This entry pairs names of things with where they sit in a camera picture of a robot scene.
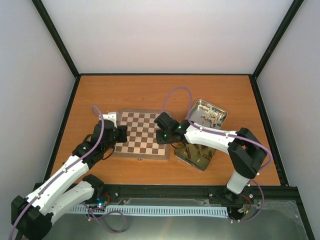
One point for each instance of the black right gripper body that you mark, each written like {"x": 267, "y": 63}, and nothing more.
{"x": 164, "y": 139}

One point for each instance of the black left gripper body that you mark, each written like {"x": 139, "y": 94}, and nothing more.
{"x": 122, "y": 138}

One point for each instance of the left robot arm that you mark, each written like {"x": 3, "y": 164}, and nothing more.
{"x": 35, "y": 214}

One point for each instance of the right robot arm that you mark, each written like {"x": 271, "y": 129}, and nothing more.
{"x": 245, "y": 151}

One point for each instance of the wooden folding chess board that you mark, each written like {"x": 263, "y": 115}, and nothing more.
{"x": 141, "y": 136}

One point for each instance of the pile of dark chess pieces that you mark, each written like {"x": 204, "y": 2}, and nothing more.
{"x": 198, "y": 152}

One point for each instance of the pile of white chess pieces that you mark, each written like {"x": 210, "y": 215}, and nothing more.
{"x": 214, "y": 116}

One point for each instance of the small green circuit board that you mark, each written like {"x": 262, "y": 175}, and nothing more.
{"x": 101, "y": 203}

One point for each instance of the gold tin tray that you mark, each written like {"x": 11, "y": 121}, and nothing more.
{"x": 200, "y": 165}

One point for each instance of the silver tin tray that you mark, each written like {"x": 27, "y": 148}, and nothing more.
{"x": 196, "y": 112}

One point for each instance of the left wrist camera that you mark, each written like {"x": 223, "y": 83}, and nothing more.
{"x": 111, "y": 116}

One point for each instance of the light blue cable duct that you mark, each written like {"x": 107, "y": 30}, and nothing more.
{"x": 163, "y": 211}

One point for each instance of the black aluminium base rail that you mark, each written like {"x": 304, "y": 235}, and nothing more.
{"x": 215, "y": 194}

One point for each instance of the black frame post left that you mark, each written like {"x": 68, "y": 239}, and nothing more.
{"x": 44, "y": 15}

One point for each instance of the black frame post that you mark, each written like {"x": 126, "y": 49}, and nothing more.
{"x": 281, "y": 30}
{"x": 44, "y": 15}

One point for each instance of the black frame post right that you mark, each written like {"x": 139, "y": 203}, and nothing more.
{"x": 281, "y": 30}

